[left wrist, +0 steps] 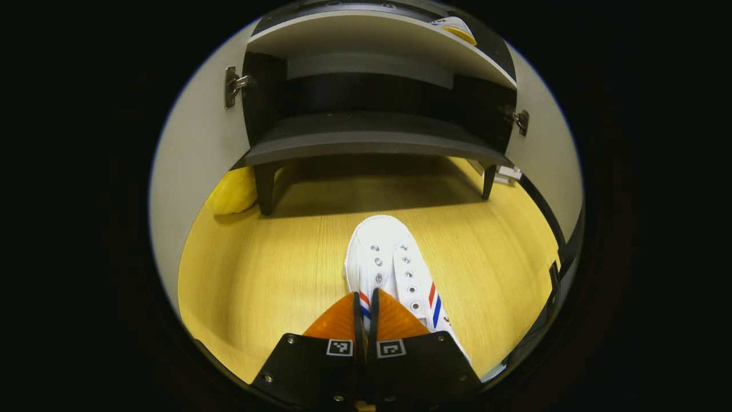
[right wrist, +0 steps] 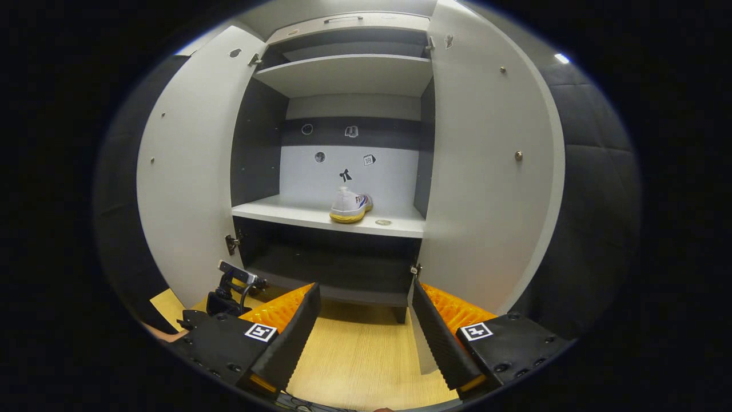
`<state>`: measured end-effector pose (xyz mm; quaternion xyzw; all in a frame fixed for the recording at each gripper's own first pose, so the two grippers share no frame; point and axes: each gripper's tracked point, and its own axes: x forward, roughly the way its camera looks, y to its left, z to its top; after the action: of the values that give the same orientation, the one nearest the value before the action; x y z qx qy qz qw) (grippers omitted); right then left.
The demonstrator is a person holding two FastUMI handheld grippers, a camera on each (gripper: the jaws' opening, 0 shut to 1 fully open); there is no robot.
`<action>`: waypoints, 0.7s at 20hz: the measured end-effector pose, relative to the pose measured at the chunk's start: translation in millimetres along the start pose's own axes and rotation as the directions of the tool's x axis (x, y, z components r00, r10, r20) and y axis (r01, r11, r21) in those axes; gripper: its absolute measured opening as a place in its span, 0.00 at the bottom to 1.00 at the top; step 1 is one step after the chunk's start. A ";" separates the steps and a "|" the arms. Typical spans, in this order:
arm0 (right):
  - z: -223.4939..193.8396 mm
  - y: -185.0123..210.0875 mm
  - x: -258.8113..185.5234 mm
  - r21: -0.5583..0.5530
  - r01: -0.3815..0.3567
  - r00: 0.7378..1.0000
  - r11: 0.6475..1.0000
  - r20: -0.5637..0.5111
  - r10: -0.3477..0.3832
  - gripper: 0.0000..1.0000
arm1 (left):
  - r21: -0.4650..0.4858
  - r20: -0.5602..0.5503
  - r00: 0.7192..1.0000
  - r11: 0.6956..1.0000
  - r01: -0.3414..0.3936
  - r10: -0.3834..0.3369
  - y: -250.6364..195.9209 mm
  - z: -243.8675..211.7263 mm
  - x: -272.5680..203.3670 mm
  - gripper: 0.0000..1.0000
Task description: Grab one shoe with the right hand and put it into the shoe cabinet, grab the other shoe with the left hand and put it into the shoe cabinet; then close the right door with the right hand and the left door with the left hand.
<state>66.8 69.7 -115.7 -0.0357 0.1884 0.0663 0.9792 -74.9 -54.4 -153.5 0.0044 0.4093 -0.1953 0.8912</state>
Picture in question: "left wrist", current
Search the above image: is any light grey cabinet shelf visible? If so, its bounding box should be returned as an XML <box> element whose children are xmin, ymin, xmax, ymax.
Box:
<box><xmin>247</xmin><ymin>10</ymin><xmax>518</xmax><ymax>89</ymax></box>

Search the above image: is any grey shoe cabinet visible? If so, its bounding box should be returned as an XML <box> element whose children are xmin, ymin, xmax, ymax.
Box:
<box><xmin>150</xmin><ymin>2</ymin><xmax>584</xmax><ymax>321</ymax></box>

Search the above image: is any white striped shoe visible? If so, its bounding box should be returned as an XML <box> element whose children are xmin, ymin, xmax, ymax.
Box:
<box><xmin>430</xmin><ymin>16</ymin><xmax>478</xmax><ymax>46</ymax></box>
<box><xmin>343</xmin><ymin>215</ymin><xmax>472</xmax><ymax>364</ymax></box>

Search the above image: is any metal door hinge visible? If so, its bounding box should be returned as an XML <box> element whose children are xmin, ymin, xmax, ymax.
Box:
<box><xmin>225</xmin><ymin>67</ymin><xmax>256</xmax><ymax>109</ymax></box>
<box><xmin>499</xmin><ymin>105</ymin><xmax>530</xmax><ymax>137</ymax></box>

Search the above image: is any yellow plush toy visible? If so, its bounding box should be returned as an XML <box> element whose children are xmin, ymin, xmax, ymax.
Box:
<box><xmin>207</xmin><ymin>166</ymin><xmax>258</xmax><ymax>215</ymax></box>

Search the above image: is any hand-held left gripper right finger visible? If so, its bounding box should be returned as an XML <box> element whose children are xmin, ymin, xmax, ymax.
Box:
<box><xmin>366</xmin><ymin>288</ymin><xmax>484</xmax><ymax>404</ymax></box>

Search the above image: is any grey cabinet door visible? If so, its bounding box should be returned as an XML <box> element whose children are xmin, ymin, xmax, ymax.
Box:
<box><xmin>150</xmin><ymin>23</ymin><xmax>256</xmax><ymax>318</ymax></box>
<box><xmin>503</xmin><ymin>43</ymin><xmax>584</xmax><ymax>241</ymax></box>

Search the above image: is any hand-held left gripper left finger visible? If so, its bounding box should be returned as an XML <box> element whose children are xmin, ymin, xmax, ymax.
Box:
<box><xmin>252</xmin><ymin>292</ymin><xmax>367</xmax><ymax>407</ymax></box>

